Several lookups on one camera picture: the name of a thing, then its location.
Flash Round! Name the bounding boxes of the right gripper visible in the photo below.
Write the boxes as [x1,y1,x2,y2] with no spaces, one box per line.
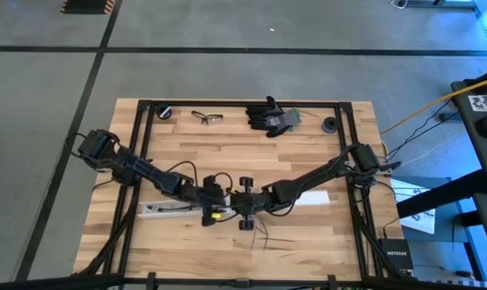
[225,176,268,231]

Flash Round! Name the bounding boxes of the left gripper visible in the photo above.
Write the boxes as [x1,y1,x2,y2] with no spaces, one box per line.
[182,173,237,227]

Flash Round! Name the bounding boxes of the blue wire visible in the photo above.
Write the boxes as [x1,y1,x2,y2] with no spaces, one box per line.
[249,219,260,251]

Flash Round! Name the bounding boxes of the black sleeve with white label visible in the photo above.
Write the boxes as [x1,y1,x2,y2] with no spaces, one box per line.
[146,204,196,213]

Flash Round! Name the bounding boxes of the white slotted cable duct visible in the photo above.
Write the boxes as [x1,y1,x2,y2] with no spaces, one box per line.
[137,199,237,221]

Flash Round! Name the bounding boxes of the white duct cover strip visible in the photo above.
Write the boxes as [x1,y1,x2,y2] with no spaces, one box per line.
[293,189,331,208]

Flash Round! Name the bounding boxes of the clear safety glasses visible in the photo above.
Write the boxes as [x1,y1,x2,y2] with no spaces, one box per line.
[191,110,225,126]

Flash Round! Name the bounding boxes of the black grey work glove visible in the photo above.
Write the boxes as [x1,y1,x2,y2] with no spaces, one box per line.
[245,95,303,139]

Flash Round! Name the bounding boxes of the white paper sheet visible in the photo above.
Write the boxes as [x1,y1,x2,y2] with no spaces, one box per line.
[390,176,436,235]

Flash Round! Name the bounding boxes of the orange black striped mat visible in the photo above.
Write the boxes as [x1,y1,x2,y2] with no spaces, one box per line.
[60,0,118,15]

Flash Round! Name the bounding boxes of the black desk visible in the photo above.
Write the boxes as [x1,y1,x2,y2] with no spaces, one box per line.
[395,62,487,283]

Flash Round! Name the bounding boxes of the marker printed sheet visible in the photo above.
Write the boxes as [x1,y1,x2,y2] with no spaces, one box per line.
[467,94,487,113]

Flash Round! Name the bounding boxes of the black table frame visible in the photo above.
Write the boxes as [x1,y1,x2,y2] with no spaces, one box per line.
[72,98,415,290]

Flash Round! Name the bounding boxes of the black Netgear network switch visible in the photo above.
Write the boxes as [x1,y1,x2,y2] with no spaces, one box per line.
[378,238,415,273]

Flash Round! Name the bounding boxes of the yellow hanging cable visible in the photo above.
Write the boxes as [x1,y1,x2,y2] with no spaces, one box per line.
[382,76,487,135]

